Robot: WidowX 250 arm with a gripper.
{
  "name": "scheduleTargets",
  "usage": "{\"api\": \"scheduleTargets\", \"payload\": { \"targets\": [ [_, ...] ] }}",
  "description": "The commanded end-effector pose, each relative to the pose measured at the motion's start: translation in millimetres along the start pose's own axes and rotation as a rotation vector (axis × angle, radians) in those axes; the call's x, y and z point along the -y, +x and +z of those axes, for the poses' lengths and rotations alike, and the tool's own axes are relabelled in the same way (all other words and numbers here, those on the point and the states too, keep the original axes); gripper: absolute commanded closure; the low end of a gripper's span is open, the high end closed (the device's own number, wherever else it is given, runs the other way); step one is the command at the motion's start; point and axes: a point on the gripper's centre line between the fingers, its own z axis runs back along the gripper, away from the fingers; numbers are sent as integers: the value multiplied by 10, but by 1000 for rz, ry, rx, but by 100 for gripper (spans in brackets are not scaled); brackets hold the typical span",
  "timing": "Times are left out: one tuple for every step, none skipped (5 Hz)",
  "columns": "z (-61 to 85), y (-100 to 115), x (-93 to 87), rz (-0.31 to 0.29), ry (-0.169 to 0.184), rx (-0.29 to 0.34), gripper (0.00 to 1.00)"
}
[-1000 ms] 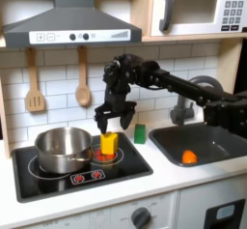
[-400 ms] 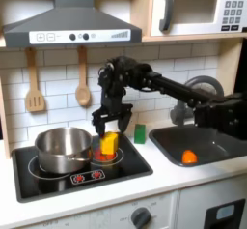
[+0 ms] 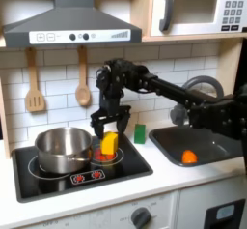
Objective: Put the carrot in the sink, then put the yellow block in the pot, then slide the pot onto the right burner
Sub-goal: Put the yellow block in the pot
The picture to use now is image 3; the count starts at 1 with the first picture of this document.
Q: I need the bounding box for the yellow block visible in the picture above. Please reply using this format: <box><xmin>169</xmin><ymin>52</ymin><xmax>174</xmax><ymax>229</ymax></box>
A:
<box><xmin>100</xmin><ymin>131</ymin><xmax>119</xmax><ymax>156</ymax></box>

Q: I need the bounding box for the orange toy carrot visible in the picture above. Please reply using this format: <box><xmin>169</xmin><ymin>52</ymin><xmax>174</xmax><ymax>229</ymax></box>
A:
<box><xmin>181</xmin><ymin>149</ymin><xmax>199</xmax><ymax>165</ymax></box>

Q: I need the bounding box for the green block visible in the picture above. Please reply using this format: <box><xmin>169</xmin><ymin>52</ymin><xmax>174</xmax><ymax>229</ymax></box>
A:
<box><xmin>133</xmin><ymin>123</ymin><xmax>147</xmax><ymax>145</ymax></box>

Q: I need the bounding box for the wooden spoon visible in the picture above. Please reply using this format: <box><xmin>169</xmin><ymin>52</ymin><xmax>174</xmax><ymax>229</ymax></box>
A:
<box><xmin>74</xmin><ymin>45</ymin><xmax>93</xmax><ymax>107</ymax></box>

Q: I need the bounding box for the black toy stove top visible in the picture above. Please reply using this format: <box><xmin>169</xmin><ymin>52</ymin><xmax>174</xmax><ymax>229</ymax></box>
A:
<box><xmin>12</xmin><ymin>132</ymin><xmax>154</xmax><ymax>204</ymax></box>

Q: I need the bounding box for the steel pot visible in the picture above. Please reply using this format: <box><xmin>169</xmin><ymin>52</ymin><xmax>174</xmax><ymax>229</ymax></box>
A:
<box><xmin>34</xmin><ymin>126</ymin><xmax>95</xmax><ymax>175</ymax></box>

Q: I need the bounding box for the wooden slotted spatula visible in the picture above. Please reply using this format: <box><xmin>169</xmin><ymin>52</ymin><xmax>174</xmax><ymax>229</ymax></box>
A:
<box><xmin>24</xmin><ymin>47</ymin><xmax>46</xmax><ymax>113</ymax></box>

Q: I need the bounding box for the white knob panel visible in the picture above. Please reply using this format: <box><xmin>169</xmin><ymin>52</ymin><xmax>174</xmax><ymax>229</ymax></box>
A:
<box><xmin>18</xmin><ymin>190</ymin><xmax>178</xmax><ymax>229</ymax></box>

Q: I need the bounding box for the dark grey sink basin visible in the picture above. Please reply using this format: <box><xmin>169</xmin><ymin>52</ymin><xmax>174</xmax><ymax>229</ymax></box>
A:
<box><xmin>148</xmin><ymin>125</ymin><xmax>244</xmax><ymax>168</ymax></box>

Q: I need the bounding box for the dark grey tap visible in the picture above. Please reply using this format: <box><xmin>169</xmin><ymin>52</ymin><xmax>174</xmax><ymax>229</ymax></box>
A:
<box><xmin>169</xmin><ymin>75</ymin><xmax>225</xmax><ymax>126</ymax></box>

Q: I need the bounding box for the grey stove knob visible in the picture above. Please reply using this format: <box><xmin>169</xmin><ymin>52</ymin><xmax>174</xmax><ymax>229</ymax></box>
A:
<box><xmin>130</xmin><ymin>207</ymin><xmax>152</xmax><ymax>229</ymax></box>

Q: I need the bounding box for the grey extractor hood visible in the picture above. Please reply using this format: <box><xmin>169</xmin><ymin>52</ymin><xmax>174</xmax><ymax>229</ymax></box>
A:
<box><xmin>2</xmin><ymin>0</ymin><xmax>143</xmax><ymax>48</ymax></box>

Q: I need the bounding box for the wooden shelf board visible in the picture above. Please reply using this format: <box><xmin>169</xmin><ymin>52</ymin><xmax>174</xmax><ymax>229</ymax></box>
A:
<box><xmin>141</xmin><ymin>32</ymin><xmax>247</xmax><ymax>43</ymax></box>

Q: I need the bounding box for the white toy microwave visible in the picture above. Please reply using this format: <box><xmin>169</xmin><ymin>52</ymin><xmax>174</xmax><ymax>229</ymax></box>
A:
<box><xmin>150</xmin><ymin>0</ymin><xmax>247</xmax><ymax>38</ymax></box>

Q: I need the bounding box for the wooden side panel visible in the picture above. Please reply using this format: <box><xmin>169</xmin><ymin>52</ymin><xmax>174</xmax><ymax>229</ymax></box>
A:
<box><xmin>217</xmin><ymin>38</ymin><xmax>244</xmax><ymax>96</ymax></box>

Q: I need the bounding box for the black appliance door panel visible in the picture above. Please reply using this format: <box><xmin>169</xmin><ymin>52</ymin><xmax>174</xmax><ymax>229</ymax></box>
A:
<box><xmin>204</xmin><ymin>198</ymin><xmax>247</xmax><ymax>229</ymax></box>

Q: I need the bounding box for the grey microwave handle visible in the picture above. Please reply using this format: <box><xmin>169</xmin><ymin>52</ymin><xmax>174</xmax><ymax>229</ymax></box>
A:
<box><xmin>158</xmin><ymin>0</ymin><xmax>174</xmax><ymax>33</ymax></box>

